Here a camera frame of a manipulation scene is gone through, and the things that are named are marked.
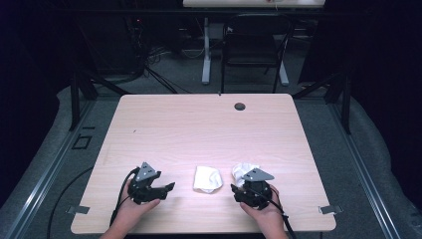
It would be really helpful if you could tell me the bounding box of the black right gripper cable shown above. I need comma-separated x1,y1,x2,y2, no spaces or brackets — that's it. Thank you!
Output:
245,187,298,239

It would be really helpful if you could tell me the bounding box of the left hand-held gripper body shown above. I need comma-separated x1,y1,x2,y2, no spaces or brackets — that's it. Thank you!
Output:
127,161,167,204

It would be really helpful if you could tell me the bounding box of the black metal stand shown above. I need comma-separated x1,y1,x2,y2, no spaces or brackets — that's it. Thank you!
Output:
292,71,352,135
68,70,131,132

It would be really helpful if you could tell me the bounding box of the person's left hand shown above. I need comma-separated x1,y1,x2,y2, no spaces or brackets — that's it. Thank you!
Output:
112,188,162,230

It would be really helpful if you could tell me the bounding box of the white sock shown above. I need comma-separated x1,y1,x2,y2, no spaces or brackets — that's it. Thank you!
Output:
231,161,261,189
192,165,224,194

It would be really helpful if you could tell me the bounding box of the black floor cable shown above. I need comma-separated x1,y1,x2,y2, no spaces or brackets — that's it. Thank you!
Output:
47,166,95,239

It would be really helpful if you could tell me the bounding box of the black folding chair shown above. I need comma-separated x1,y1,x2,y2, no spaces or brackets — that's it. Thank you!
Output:
220,13,297,95

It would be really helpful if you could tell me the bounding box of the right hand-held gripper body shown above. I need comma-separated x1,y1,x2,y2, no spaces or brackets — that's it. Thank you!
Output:
241,167,276,211

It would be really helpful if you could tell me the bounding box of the white desk leg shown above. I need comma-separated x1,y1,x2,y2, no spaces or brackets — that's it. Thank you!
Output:
201,17,213,86
278,60,290,87

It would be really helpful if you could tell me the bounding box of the grey metal bracket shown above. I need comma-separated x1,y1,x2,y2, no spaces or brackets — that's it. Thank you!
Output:
65,205,91,215
317,204,344,215

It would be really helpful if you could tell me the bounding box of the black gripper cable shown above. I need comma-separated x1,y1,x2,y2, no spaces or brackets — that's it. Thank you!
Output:
108,166,141,227
245,187,298,239

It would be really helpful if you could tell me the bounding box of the aluminium floor rail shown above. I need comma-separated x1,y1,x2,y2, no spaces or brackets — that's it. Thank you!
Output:
327,99,403,239
4,99,98,239

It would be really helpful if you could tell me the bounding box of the bundle of black cables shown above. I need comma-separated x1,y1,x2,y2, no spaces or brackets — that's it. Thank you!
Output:
123,16,193,96

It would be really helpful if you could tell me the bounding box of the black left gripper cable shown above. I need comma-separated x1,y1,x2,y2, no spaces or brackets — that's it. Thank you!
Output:
108,166,141,227

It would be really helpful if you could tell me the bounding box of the white desk top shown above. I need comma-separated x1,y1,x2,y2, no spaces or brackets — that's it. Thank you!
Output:
182,0,326,9

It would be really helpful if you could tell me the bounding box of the person's right hand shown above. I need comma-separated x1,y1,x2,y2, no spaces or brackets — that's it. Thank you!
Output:
239,183,287,233

